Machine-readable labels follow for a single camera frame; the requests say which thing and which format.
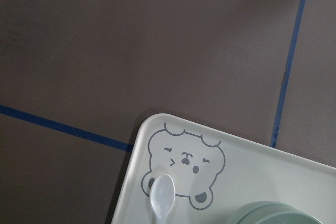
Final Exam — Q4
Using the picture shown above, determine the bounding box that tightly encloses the green bowl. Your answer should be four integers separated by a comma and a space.
225, 201, 322, 223

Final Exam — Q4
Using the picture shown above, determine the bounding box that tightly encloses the cream bear tray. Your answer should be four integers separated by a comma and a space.
112, 113, 335, 223

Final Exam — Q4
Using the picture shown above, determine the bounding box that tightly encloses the white plastic spoon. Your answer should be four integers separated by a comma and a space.
150, 174, 175, 223

